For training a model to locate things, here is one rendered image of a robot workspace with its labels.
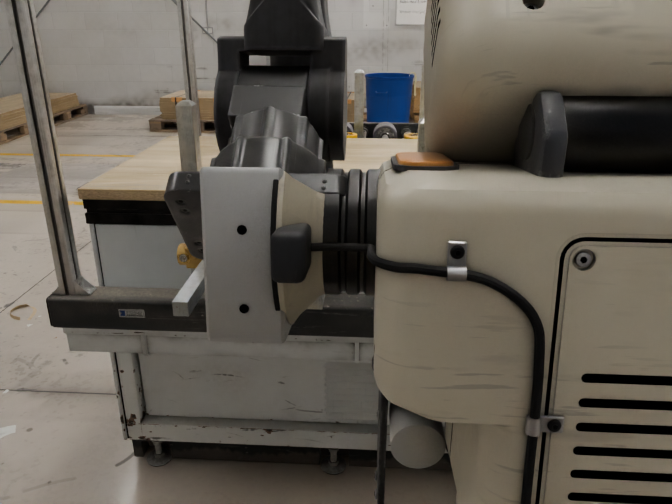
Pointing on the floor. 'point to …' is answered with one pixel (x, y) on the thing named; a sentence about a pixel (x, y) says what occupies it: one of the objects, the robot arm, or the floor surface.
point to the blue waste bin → (388, 97)
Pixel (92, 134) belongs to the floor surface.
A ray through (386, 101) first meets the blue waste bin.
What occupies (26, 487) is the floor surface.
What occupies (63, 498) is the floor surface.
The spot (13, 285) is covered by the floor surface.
